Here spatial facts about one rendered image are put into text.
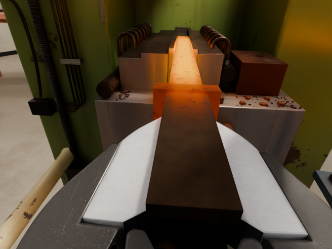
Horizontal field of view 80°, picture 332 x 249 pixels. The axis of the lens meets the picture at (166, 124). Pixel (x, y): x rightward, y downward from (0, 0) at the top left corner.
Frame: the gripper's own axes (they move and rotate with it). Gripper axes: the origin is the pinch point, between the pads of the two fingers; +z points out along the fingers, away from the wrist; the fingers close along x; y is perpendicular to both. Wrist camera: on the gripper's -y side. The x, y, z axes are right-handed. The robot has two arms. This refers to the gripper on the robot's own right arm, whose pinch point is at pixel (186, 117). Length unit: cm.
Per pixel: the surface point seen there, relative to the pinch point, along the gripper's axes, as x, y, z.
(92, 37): -22.6, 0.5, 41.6
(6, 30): -388, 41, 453
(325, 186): 34, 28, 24
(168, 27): -5, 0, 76
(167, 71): -2.8, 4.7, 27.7
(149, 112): -5.7, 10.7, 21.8
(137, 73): -8.9, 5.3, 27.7
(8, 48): -392, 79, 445
